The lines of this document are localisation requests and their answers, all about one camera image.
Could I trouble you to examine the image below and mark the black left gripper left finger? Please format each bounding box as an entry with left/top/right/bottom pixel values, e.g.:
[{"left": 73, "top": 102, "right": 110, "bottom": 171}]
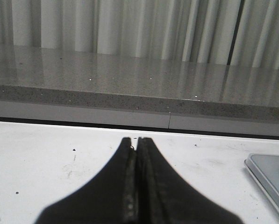
[{"left": 36, "top": 138, "right": 138, "bottom": 224}]

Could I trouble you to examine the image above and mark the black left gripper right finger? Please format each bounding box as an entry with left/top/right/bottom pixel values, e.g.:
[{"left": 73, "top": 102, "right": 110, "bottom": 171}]
[{"left": 136, "top": 138, "right": 242, "bottom": 224}]

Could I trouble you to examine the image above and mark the digital kitchen scale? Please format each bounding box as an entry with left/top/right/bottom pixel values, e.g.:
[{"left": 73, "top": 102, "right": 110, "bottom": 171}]
[{"left": 244, "top": 154, "right": 279, "bottom": 214}]

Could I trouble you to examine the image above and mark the grey stone counter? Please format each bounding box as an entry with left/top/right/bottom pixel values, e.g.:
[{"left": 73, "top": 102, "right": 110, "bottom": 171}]
[{"left": 0, "top": 44, "right": 279, "bottom": 137}]

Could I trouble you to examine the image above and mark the grey pleated curtain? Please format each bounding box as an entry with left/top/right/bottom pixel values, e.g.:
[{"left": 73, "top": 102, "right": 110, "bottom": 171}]
[{"left": 0, "top": 0, "right": 279, "bottom": 70}]

